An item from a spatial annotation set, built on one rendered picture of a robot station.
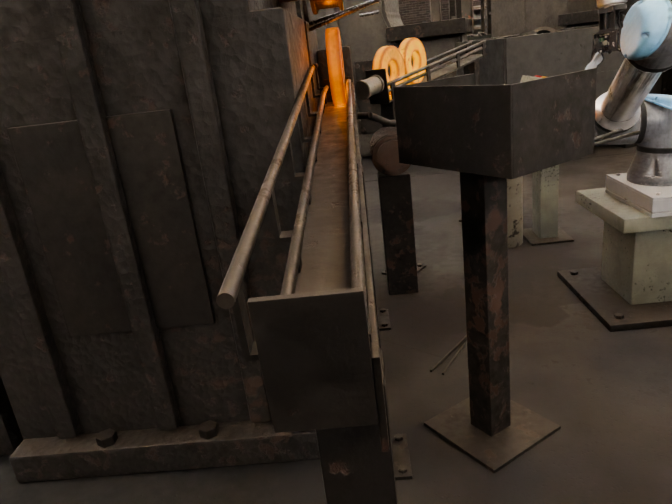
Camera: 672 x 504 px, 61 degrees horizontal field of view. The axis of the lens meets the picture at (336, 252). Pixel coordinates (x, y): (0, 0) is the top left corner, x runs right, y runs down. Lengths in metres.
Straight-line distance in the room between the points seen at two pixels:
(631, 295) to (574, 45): 2.22
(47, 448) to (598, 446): 1.14
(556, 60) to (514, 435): 2.75
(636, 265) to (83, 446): 1.46
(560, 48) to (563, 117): 2.75
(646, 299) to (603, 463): 0.69
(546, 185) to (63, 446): 1.80
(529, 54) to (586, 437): 2.65
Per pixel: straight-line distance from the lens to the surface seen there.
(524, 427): 1.32
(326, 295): 0.36
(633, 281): 1.80
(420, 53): 2.14
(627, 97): 1.57
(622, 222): 1.66
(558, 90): 0.97
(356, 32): 4.22
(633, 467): 1.27
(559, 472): 1.23
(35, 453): 1.43
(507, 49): 3.55
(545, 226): 2.37
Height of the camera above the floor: 0.80
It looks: 19 degrees down
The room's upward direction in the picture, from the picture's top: 7 degrees counter-clockwise
